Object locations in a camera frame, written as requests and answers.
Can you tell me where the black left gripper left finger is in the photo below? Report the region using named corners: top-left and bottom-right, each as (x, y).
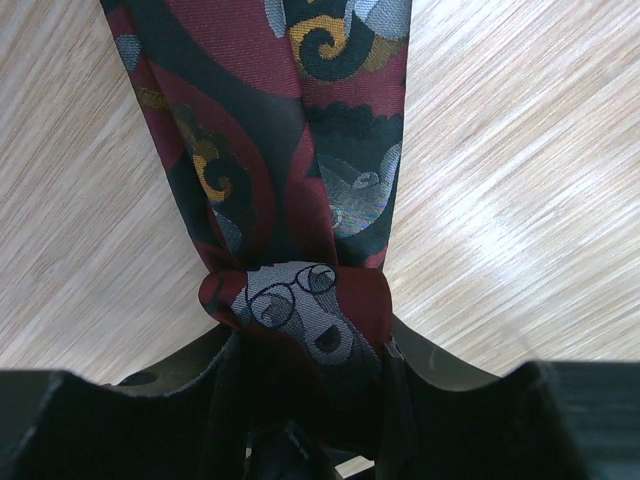
top-left (1, 329), bottom-right (330, 479)

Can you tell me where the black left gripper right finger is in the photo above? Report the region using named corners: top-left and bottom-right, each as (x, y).
top-left (362, 325), bottom-right (639, 479)

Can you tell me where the dark red patterned tie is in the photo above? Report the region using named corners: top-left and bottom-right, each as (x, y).
top-left (102, 1), bottom-right (411, 456)

